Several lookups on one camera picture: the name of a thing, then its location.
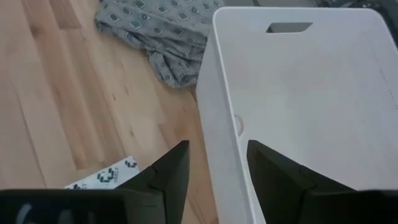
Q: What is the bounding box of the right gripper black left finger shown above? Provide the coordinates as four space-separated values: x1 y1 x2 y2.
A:
115 140 191 224

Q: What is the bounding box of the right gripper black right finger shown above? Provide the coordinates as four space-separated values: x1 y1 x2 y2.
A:
246 139 356 224

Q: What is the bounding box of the white blue-patterned cloth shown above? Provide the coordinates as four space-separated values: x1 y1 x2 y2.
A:
64 156 142 190

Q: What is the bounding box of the white perforated plastic basket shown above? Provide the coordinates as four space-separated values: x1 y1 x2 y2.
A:
195 6 398 224

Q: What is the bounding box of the grey patterned cloth gown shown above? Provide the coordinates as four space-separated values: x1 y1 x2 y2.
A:
93 0 226 89

